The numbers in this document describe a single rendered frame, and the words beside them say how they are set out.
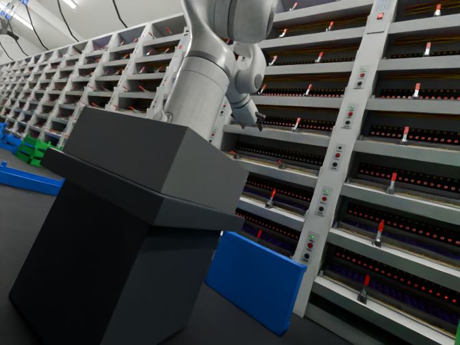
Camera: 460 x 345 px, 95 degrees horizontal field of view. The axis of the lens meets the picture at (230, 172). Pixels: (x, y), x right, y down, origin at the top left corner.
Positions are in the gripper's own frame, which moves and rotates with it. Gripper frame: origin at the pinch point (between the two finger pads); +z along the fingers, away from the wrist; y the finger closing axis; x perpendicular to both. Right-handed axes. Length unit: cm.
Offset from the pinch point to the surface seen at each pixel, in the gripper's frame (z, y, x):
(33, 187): -19, -93, -70
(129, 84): 14, -170, 44
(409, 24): 4, 47, 67
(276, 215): 24.0, 17.7, -29.2
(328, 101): 11.9, 24.0, 28.5
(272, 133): 16.1, 2.2, 9.0
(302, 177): 19.8, 23.8, -9.7
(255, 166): 19.9, -0.5, -9.8
